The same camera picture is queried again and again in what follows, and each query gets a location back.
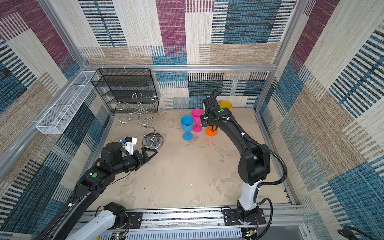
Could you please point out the white wire mesh basket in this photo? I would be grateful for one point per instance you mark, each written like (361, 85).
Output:
(58, 117)

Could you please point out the blue plastic wine glass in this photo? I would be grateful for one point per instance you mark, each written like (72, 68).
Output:
(187, 124)

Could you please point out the chrome wire wine glass rack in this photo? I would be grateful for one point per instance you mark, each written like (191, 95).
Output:
(145, 111)

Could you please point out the aluminium front rail frame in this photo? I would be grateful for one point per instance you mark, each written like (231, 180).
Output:
(283, 222)

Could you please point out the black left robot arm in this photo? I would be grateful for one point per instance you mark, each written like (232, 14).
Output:
(114, 160)

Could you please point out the orange plastic wine glass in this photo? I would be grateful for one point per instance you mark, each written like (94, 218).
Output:
(211, 131)

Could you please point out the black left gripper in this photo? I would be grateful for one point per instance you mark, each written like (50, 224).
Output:
(146, 158)

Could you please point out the black wire shelf rack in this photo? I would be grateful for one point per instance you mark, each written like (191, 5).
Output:
(127, 90)

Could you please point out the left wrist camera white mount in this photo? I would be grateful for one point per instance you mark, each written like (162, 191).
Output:
(128, 144)

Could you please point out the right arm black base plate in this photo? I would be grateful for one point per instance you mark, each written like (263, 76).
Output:
(234, 217)

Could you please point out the yellow plastic wine glass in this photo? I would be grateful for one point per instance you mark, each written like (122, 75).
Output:
(226, 104)

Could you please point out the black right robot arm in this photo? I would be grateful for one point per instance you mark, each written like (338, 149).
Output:
(254, 164)

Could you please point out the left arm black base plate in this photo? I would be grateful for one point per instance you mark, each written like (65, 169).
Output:
(130, 220)

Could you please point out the pink plastic wine glass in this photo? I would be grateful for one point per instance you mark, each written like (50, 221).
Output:
(196, 115)

